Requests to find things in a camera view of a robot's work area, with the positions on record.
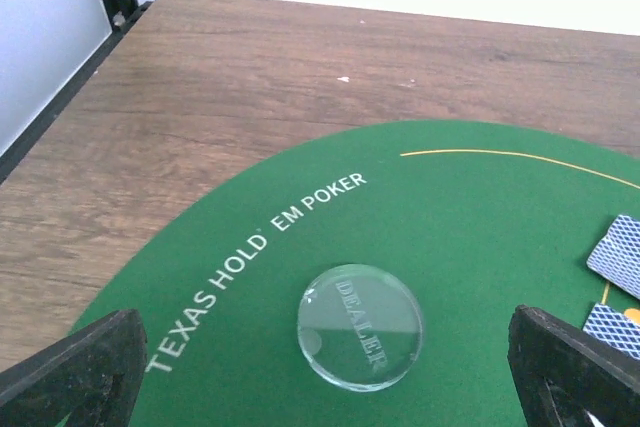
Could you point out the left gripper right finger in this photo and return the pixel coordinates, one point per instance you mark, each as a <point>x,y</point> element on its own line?
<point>564,377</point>

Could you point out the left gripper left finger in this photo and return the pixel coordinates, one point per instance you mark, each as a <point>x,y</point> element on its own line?
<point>89,378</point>

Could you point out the blue checkered card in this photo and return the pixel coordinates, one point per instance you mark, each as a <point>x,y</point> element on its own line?
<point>614,329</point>
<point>616,256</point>

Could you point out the green round poker mat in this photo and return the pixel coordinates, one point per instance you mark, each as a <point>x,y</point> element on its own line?
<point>474,218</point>

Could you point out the clear dealer button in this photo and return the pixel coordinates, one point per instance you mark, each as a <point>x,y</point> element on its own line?
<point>360,328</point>

